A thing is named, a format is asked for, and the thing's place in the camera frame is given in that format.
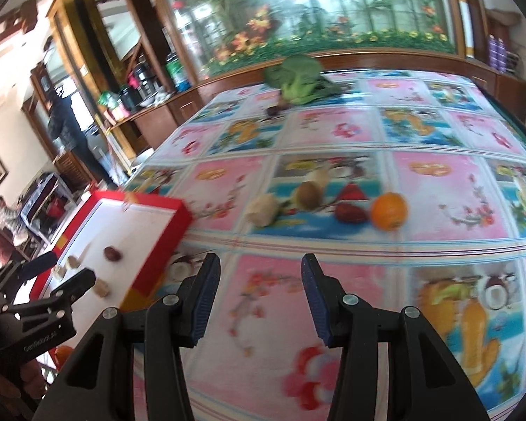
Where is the green and blue plastic bottle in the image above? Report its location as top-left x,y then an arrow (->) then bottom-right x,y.
165,50 -> 189,94

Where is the red box with white inside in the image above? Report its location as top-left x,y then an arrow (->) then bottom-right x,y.
28,191 -> 193,312

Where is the black kettle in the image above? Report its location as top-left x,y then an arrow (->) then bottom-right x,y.
130,64 -> 157,98

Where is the brown kiwi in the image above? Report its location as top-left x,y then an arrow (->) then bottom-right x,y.
295,182 -> 325,210

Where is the fruit printed tablecloth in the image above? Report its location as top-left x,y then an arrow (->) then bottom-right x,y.
125,69 -> 526,421

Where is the wooden sideboard cabinet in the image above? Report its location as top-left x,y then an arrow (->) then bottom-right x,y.
107,83 -> 207,150

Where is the large orange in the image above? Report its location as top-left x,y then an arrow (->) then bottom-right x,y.
371,192 -> 409,231

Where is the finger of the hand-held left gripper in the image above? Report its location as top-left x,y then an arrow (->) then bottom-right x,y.
6,252 -> 58,282
46,267 -> 98,307

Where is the green broccoli head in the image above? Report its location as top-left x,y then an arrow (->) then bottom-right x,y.
263,55 -> 340,106

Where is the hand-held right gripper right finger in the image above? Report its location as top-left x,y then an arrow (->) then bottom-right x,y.
301,253 -> 494,421

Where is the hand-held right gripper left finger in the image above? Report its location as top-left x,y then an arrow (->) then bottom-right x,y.
33,252 -> 222,421

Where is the painted glass flower screen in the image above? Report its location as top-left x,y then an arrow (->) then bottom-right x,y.
142,0 -> 470,80

